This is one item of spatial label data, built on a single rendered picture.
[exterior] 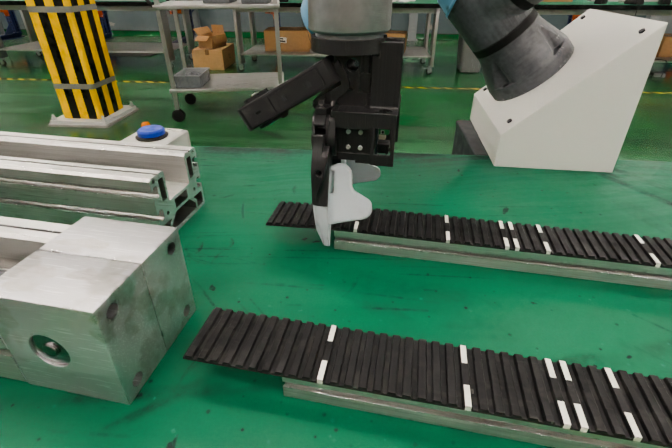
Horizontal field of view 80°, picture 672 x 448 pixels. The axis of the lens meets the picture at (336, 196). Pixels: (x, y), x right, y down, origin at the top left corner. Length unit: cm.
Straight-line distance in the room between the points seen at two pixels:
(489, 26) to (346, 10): 43
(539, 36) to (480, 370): 58
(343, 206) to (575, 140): 44
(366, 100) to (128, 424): 32
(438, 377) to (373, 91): 25
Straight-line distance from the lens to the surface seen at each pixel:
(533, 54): 77
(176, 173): 55
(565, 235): 50
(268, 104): 41
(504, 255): 47
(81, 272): 34
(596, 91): 72
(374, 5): 36
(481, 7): 74
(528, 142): 71
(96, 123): 370
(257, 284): 43
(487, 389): 32
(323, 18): 37
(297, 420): 33
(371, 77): 38
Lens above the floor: 106
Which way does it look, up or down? 29 degrees down
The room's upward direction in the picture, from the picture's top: straight up
